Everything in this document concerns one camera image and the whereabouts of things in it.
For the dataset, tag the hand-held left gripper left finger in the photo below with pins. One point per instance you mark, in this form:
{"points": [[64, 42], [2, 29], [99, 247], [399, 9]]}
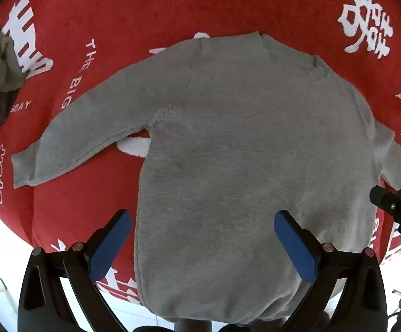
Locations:
{"points": [[112, 245]]}

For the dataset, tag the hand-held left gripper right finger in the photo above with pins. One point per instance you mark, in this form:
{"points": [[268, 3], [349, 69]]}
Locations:
{"points": [[295, 245]]}

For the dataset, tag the grey long-sleeved sweater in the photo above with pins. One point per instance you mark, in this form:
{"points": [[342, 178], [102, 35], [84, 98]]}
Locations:
{"points": [[238, 145]]}

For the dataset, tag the red printed blanket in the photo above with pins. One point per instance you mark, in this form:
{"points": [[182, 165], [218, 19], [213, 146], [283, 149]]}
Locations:
{"points": [[117, 7]]}

